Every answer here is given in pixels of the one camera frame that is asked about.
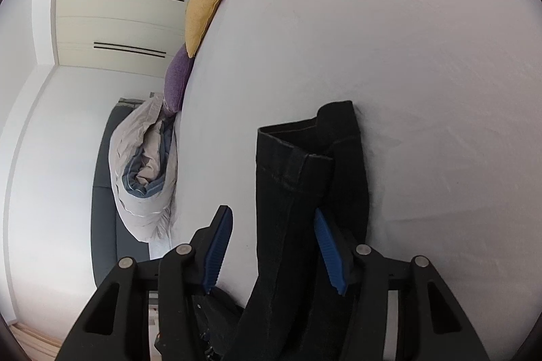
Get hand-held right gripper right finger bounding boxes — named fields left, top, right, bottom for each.
left=313, top=208, right=492, bottom=361

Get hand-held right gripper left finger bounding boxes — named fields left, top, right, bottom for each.
left=55, top=205, right=234, bottom=361

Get black pants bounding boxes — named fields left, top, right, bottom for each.
left=195, top=101, right=369, bottom=361

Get grey upholstered headboard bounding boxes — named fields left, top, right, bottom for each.
left=91, top=99, right=151, bottom=285

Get rolled beige duvet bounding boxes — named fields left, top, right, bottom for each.
left=109, top=93, right=183, bottom=243

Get purple pillow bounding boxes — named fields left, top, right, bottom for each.
left=164, top=44, right=195, bottom=117

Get bed with white sheet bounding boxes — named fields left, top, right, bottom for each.
left=148, top=0, right=542, bottom=361

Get yellow pillow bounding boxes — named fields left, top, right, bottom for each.
left=185, top=0, right=230, bottom=58

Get cream wardrobe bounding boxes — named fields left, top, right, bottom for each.
left=53, top=0, right=216, bottom=78

